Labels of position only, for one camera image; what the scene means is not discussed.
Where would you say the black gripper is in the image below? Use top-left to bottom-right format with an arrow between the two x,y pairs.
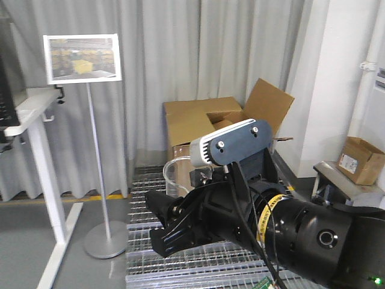
145,149 -> 286,258

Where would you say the clear glass beaker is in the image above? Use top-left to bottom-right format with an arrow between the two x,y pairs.
162,156 -> 194,197

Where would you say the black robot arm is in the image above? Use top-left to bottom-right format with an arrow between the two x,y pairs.
145,149 -> 384,288

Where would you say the metal grate platform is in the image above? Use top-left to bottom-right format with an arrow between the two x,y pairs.
125,166 -> 271,288

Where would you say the large cardboard box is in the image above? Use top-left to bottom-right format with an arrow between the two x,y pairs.
164,79 -> 294,160

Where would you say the green circuit board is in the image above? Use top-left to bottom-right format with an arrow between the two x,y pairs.
252,276 -> 275,289

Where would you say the white standing desk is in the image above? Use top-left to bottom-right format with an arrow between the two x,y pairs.
5,88 -> 83,288

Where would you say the sign stand with picture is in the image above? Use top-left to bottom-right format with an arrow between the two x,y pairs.
43,34 -> 126,259

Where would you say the grey metal bin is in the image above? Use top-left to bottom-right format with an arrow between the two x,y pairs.
312,161 -> 384,209

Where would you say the small cardboard box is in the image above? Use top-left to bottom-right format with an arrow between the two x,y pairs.
336,137 -> 384,185

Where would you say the black panel board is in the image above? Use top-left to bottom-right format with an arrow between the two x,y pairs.
1,10 -> 27,144

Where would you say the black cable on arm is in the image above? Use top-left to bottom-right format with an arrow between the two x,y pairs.
227,162 -> 289,289

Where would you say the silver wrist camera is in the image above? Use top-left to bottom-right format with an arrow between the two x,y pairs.
189,119 -> 273,167

